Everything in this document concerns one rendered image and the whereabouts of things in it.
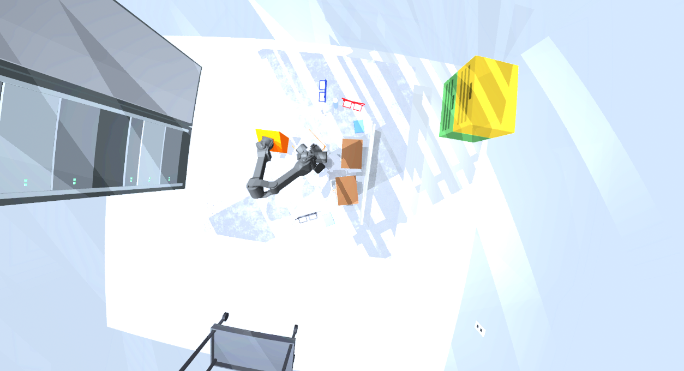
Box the black thin-framed glasses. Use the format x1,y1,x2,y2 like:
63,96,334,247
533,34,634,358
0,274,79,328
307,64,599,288
295,212,317,223

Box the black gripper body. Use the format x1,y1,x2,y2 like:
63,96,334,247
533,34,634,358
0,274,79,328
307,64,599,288
296,144,325,173

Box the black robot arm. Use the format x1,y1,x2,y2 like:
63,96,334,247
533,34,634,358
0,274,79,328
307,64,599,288
246,136,327,199

